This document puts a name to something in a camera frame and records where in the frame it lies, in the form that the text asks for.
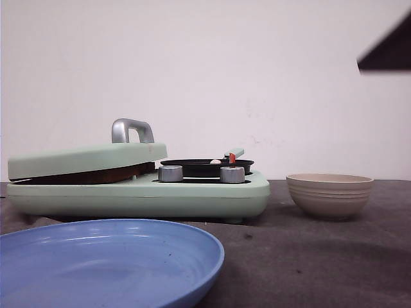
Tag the black sandwich maker lid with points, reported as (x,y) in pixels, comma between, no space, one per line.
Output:
(132,143)

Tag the left silver control knob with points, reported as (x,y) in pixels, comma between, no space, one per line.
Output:
(170,174)

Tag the pink shrimp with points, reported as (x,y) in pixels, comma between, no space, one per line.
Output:
(229,158)

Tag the right silver control knob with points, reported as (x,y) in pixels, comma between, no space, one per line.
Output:
(232,175)

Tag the toast slice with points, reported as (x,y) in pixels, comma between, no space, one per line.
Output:
(106,176)

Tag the black frying pan green handle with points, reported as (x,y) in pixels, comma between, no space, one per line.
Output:
(201,167)

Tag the silver control knob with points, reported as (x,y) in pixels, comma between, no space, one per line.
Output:
(170,174)
(232,175)

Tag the mint green breakfast maker base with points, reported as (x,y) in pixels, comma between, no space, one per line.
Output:
(146,197)

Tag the blue plate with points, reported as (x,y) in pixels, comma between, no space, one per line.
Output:
(109,263)

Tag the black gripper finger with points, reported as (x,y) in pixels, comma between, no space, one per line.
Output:
(391,53)

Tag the beige ribbed bowl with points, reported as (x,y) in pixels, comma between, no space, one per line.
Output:
(330,196)

